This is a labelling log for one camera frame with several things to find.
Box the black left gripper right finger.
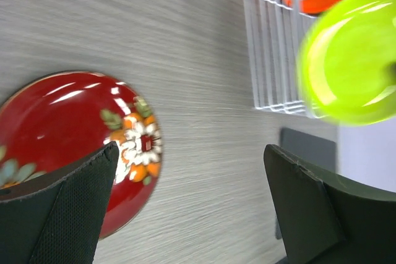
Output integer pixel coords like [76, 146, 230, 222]
[264, 145, 395, 263]

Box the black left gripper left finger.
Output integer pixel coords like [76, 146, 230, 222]
[1, 142, 119, 263]

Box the red floral plate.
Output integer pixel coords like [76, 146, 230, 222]
[1, 71, 163, 238]

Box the lime green plate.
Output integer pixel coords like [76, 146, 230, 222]
[297, 0, 395, 126]

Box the black clipboard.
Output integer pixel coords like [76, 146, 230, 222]
[274, 127, 337, 240]

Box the white wire dish rack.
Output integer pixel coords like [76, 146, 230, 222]
[243, 0, 323, 119]

